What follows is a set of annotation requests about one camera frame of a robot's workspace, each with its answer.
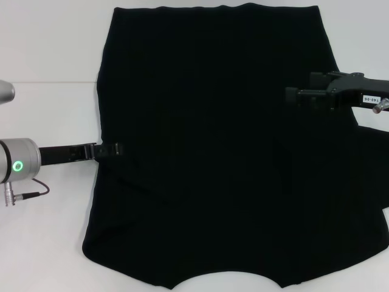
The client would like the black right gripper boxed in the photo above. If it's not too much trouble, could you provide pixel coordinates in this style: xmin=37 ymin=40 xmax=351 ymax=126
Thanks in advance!
xmin=284 ymin=71 xmax=389 ymax=113

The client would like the right arm cable with plug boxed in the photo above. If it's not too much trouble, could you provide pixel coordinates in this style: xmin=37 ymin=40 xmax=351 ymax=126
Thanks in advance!
xmin=373 ymin=97 xmax=389 ymax=115

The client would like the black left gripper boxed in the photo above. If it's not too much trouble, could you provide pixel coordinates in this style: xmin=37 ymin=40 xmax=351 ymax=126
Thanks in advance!
xmin=36 ymin=142 xmax=123 ymax=167

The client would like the left arm cable with plug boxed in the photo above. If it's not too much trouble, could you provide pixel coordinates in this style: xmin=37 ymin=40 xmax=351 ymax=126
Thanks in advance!
xmin=3 ymin=178 xmax=51 ymax=208

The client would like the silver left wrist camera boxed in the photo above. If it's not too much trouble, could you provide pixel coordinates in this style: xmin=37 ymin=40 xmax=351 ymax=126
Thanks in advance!
xmin=0 ymin=79 xmax=16 ymax=107

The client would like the arm cable with plug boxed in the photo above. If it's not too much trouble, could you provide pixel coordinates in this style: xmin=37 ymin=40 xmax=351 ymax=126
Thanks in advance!
xmin=373 ymin=97 xmax=389 ymax=115
xmin=3 ymin=178 xmax=51 ymax=208

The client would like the black shirt with FREE print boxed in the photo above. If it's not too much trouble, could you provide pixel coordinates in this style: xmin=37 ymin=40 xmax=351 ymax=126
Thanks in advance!
xmin=81 ymin=2 xmax=389 ymax=291

